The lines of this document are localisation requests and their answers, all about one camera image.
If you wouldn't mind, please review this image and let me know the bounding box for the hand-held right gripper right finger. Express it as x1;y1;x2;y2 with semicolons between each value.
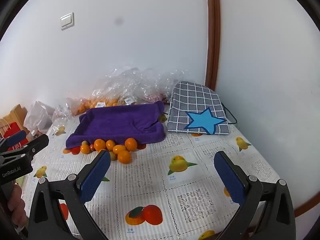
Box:
214;151;297;240

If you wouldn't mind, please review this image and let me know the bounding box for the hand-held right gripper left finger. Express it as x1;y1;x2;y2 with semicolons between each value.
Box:
27;150;112;240

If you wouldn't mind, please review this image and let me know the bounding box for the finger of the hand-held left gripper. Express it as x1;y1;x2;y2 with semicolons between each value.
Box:
0;129;27;151
0;133;50;167

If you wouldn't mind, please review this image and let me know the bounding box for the pile of oranges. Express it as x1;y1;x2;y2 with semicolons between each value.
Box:
80;137;138;164

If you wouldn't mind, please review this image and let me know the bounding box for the purple towel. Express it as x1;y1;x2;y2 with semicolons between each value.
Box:
65;101;166;150

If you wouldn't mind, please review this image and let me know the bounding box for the person's left hand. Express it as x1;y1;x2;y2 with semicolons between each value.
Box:
7;184;27;227

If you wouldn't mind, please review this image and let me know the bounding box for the red paper bag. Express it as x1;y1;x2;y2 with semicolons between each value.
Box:
0;117;29;152

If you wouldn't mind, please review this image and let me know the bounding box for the white plastic bag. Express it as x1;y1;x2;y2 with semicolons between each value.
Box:
24;101;55;134

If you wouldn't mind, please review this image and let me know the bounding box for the fruit-print lace tablecloth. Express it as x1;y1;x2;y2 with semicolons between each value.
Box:
15;115;280;240

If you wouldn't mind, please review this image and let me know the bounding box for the brown wooden trim strip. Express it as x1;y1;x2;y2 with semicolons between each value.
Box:
293;180;319;217

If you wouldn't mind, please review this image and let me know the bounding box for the clear bag of oranges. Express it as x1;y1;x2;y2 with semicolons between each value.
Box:
72;67;140;117

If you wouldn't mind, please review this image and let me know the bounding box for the grey plaid cushion blue star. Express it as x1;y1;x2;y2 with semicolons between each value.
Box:
167;81;230;136

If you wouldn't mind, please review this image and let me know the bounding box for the clear bag of dark fruit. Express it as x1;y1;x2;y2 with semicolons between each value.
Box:
140;70;193;105

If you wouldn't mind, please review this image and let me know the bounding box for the black cable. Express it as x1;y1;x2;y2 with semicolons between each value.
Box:
221;102;238;125

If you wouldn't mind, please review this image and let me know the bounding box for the white wall light switch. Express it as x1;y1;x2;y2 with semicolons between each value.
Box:
60;12;75;30

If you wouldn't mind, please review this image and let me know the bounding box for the brown wooden door frame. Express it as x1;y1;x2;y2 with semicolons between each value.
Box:
205;0;221;92

